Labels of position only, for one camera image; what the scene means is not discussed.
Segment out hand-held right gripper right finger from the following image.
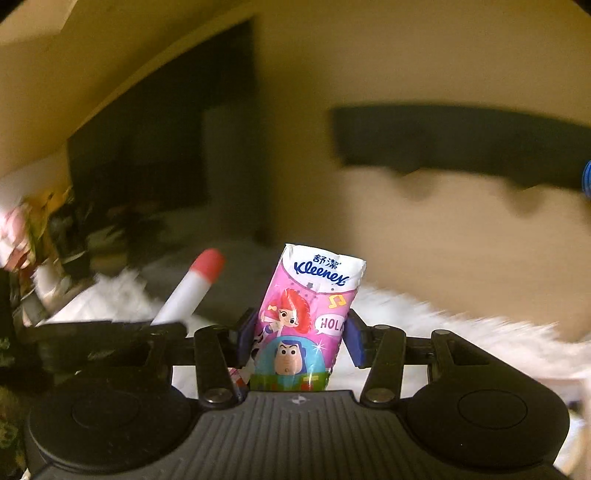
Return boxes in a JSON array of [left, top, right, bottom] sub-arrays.
[[347, 308, 490, 406]]

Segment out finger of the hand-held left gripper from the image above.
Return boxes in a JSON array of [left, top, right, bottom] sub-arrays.
[[92, 320, 188, 346]]

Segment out pink cartoon tissue pack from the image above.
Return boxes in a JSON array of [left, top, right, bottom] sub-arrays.
[[231, 243, 368, 393]]

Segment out colourful clutter pile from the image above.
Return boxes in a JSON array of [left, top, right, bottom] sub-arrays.
[[0, 185, 75, 324]]

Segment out red and white rocket plush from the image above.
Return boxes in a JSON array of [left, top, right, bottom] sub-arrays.
[[150, 248, 226, 328]]

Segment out black cabinet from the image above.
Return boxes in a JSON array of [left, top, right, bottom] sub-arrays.
[[67, 18, 260, 245]]

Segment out black wall shelf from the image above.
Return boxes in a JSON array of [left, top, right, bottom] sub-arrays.
[[330, 105, 591, 191]]

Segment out white fluffy blanket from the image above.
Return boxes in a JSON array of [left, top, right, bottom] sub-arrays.
[[34, 268, 591, 480]]

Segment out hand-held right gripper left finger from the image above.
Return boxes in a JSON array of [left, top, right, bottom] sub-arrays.
[[111, 308, 259, 409]]

